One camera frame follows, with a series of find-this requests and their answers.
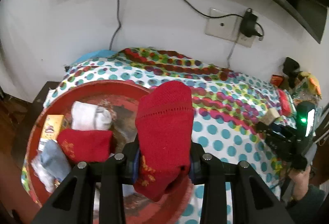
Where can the black power adapter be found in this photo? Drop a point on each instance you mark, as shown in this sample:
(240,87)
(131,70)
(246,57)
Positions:
(249,26)

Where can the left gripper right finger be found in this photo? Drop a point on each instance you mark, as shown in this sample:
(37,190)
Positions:
(195,173)

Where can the red sock with gold print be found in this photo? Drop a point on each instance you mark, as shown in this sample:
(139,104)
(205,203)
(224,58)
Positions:
(87,146)

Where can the red gold foil packet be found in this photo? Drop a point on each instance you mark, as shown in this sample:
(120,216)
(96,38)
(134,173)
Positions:
(56,183)

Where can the orange red snack packet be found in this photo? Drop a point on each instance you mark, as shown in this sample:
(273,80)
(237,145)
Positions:
(276,80)

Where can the yellow cigarette box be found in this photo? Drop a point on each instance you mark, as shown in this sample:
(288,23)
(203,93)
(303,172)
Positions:
(53,125)

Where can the person right hand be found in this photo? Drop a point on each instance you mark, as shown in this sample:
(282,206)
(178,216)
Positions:
(301,182)

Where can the white rolled sock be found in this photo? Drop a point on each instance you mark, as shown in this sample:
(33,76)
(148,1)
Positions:
(90,117)

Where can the polka dot bed sheet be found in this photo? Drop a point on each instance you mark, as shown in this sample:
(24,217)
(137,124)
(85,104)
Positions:
(227,106)

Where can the crumpled clear plastic bag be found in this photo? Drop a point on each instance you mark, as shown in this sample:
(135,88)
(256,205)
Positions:
(44,176)

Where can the white wall socket plate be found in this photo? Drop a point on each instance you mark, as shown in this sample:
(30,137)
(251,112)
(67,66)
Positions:
(225,28)

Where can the red green flat box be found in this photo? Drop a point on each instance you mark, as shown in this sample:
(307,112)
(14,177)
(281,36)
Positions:
(286,103)

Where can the dark red small box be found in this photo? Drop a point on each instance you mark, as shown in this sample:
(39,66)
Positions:
(271,116)

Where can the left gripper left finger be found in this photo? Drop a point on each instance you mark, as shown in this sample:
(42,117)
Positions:
(131,152)

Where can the round red tray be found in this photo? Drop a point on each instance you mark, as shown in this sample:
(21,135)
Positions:
(73,200)

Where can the clear plastic snack bag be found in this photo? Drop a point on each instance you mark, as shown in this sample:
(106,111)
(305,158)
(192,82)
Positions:
(307,88)

